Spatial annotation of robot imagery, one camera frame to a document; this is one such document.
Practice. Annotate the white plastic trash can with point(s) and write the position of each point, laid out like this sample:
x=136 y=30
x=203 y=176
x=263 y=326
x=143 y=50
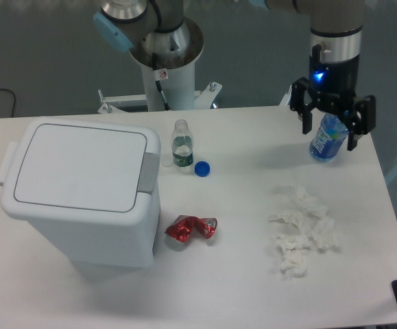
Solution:
x=90 y=188

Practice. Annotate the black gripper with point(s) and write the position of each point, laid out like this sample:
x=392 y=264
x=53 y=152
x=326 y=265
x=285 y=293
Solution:
x=331 y=86

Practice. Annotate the white bottle cap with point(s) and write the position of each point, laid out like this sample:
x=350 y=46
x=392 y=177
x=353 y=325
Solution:
x=166 y=162

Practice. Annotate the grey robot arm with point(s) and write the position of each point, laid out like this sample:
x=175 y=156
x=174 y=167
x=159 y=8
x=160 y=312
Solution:
x=335 y=25

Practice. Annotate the clear open plastic bottle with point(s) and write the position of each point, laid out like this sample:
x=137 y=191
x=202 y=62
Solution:
x=182 y=146

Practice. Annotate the blue bottle cap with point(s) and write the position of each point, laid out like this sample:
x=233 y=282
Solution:
x=202 y=169

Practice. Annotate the crumpled white tissue paper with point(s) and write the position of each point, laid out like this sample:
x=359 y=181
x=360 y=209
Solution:
x=309 y=227

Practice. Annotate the blue water bottle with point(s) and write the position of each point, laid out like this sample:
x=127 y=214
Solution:
x=328 y=139

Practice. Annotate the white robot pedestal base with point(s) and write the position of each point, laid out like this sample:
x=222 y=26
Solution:
x=166 y=56

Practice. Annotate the crushed red can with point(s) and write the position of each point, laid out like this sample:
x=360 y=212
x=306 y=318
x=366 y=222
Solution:
x=185 y=226

